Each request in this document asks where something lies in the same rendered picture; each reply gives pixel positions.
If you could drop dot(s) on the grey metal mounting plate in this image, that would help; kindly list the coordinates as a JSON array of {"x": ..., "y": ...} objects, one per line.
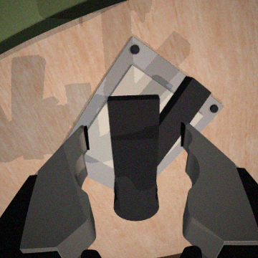
[{"x": 151, "y": 63}]

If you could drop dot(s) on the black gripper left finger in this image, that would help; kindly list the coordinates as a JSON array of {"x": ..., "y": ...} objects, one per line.
[{"x": 51, "y": 216}]

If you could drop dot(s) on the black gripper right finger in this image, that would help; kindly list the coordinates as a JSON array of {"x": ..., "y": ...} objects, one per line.
[{"x": 221, "y": 211}]

